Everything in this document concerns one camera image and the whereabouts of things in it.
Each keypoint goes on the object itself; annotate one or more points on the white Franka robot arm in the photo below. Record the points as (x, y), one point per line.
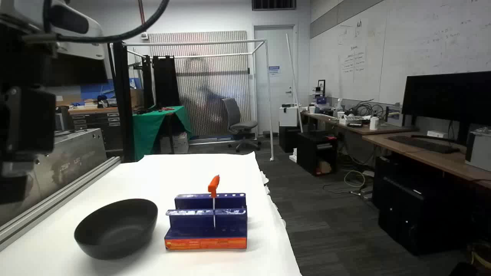
(77, 48)

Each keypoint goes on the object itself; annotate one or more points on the black bowl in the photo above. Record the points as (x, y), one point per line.
(115, 230)

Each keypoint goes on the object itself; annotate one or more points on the white box on desk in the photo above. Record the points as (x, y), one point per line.
(479, 150)

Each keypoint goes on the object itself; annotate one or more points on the grey office chair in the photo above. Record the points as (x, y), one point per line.
(243, 127)

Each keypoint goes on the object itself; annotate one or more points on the white door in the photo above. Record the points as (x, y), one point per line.
(277, 101)

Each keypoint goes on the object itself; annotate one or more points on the blurred seated person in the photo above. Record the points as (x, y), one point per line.
(208, 109)

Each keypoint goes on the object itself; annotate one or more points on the small black cabinet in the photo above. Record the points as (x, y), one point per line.
(315, 153)

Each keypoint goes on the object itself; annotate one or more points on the blue door sign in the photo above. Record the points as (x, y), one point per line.
(274, 69)

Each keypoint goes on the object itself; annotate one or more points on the white paper table cover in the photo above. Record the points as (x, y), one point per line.
(169, 176)

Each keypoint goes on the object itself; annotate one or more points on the black upright panel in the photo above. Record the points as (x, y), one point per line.
(166, 81)

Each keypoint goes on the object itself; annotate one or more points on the ceiling air vent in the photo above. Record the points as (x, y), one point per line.
(274, 3)

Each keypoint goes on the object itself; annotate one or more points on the black keyboard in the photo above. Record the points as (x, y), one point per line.
(424, 143)

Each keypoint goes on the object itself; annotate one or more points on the wooden desk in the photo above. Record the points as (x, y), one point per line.
(439, 158)

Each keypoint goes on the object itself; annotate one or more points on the black computer monitor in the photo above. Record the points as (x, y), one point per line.
(445, 97)

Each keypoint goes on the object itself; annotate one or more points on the black equipment block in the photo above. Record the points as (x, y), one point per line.
(31, 120)

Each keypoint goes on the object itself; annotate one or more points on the white pipe frame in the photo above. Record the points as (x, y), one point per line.
(267, 101)

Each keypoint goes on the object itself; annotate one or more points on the black wall device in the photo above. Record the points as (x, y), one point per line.
(321, 87)

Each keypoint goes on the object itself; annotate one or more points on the black vertical post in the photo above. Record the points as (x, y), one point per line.
(123, 101)

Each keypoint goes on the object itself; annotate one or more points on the aluminium rail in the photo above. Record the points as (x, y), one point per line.
(56, 196)

